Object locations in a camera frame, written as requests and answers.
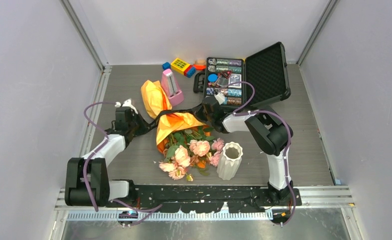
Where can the black printed ribbon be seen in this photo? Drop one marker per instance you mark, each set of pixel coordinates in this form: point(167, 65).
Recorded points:
point(174, 113)

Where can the yellow toy block house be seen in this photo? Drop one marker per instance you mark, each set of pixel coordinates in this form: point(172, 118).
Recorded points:
point(182, 67)

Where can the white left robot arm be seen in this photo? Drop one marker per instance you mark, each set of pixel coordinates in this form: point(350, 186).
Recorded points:
point(87, 182)

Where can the orange toy piece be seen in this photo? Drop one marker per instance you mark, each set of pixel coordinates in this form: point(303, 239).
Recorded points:
point(200, 64)

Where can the white ribbed vase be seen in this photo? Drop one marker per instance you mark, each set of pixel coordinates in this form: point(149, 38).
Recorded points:
point(230, 159)

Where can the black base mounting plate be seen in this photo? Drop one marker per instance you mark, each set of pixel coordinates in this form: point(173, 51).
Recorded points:
point(205, 198)

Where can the blue round poker chip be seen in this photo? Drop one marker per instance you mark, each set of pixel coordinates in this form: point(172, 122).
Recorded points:
point(212, 78)

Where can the pink metronome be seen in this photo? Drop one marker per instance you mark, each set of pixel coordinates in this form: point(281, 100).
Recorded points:
point(171, 88)

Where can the black open poker case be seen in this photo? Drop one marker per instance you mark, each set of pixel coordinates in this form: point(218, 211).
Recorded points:
point(258, 80)

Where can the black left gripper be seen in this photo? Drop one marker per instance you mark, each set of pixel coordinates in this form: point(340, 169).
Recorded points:
point(144, 126)

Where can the orange flower bouquet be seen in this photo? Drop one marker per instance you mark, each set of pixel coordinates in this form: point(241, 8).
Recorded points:
point(185, 144)

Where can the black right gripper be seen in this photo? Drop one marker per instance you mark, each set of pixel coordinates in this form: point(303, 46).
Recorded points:
point(202, 106)

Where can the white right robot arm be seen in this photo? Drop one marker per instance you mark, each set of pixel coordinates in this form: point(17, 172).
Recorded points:
point(270, 132)

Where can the blue toy block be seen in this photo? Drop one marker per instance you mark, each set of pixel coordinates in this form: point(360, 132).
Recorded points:
point(166, 66)

